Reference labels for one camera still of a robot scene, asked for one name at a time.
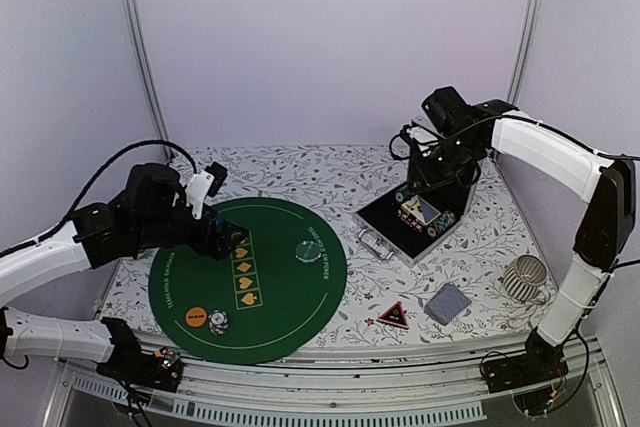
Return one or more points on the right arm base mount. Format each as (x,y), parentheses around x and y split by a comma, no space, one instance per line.
(502,372)

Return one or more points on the striped ceramic mug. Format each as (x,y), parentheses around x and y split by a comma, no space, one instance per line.
(524,279)

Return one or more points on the row of poker chips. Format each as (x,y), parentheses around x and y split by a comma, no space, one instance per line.
(403,194)

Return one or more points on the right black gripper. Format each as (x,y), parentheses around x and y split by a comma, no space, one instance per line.
(427,180)

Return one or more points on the clear dealer button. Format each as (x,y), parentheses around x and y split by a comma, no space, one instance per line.
(307,252)

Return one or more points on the right aluminium frame post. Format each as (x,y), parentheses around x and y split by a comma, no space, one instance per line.
(525,43)

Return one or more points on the aluminium poker chip case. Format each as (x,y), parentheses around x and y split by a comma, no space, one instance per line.
(386,230)

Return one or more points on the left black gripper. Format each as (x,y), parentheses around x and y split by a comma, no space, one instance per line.
(222,247)

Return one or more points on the left aluminium frame post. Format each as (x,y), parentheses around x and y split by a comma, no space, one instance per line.
(134,25)

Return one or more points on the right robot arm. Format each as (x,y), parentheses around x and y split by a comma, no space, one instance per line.
(605,182)

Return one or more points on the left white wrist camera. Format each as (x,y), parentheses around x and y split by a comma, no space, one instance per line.
(203,184)

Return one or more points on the aluminium frame post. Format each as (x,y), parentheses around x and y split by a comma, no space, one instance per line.
(134,25)
(525,43)

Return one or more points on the orange big blind button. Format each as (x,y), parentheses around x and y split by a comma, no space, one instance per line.
(196,317)

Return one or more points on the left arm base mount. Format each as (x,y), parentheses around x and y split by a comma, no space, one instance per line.
(161,370)

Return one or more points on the red black triangular button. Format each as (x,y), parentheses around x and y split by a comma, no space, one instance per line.
(395,316)

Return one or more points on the grey playing card deck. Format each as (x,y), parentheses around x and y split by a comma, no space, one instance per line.
(446,304)

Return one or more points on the round green poker mat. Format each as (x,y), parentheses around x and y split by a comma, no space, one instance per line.
(274,302)

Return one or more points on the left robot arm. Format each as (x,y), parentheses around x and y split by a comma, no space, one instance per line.
(156,209)

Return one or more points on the boxed card deck in case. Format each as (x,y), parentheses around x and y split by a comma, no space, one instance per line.
(423,212)

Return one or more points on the front row poker chips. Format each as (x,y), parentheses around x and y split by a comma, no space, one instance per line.
(441,224)

